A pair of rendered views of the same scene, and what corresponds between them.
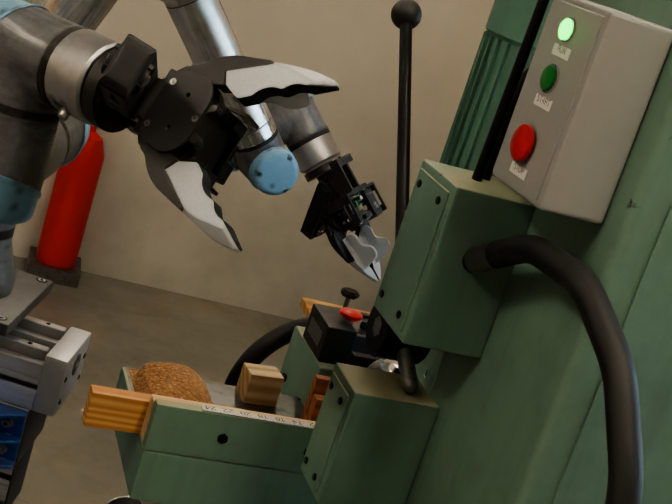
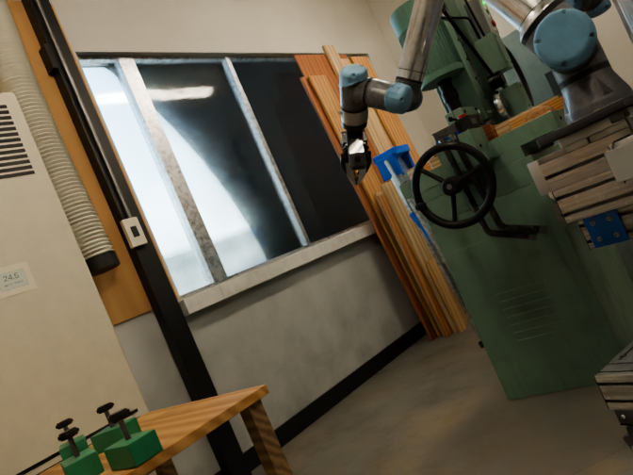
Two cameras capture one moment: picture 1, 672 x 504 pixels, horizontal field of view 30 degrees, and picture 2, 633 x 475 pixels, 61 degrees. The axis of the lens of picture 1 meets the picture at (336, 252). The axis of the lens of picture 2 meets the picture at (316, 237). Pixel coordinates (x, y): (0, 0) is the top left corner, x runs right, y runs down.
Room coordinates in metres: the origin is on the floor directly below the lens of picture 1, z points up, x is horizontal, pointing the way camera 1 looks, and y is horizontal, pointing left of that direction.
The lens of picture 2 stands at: (3.01, 1.22, 0.77)
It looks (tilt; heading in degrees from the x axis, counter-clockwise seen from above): 2 degrees up; 238
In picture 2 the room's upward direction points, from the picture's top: 24 degrees counter-clockwise
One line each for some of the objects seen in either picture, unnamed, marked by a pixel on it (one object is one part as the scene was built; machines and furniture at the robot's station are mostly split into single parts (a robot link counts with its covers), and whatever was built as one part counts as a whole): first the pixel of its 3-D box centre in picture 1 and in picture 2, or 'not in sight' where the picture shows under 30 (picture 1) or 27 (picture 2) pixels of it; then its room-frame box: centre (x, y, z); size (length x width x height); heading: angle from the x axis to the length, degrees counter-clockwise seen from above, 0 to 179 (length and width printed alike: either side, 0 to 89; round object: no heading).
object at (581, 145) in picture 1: (577, 106); (481, 19); (1.01, -0.15, 1.40); 0.10 x 0.06 x 0.16; 21
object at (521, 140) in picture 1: (522, 142); not in sight; (1.00, -0.11, 1.36); 0.03 x 0.01 x 0.03; 21
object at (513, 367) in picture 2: not in sight; (543, 274); (1.25, -0.21, 0.35); 0.58 x 0.45 x 0.71; 21
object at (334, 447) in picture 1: (366, 438); (514, 101); (1.13, -0.08, 1.02); 0.09 x 0.07 x 0.12; 111
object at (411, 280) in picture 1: (449, 257); (494, 55); (1.10, -0.10, 1.22); 0.09 x 0.08 x 0.15; 21
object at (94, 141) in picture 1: (73, 193); not in sight; (4.08, 0.91, 0.30); 0.19 x 0.18 x 0.60; 16
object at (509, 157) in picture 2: not in sight; (478, 172); (1.42, -0.14, 0.82); 0.40 x 0.21 x 0.04; 111
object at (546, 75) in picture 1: (547, 77); not in sight; (1.00, -0.12, 1.41); 0.02 x 0.01 x 0.02; 21
